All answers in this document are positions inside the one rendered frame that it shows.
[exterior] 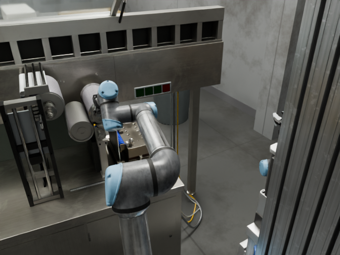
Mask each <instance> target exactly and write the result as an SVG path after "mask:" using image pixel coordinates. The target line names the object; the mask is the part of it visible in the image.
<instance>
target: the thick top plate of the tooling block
mask: <svg viewBox="0 0 340 255"><path fill-rule="evenodd" d="M122 130H123V134H120V136H121V138H122V140H123V141H124V143H125V142H126V141H128V142H129V139H130V138H133V139H134V143H135V146H134V147H129V146H128V147H127V146H126V143H125V152H126V154H127V156H128V157H129V158H131V157H135V156H139V155H143V154H147V153H149V152H148V150H147V147H146V145H145V142H144V140H143V137H142V135H141V132H140V129H139V127H138V124H137V123H136V122H134V123H127V124H123V128H122Z"/></svg>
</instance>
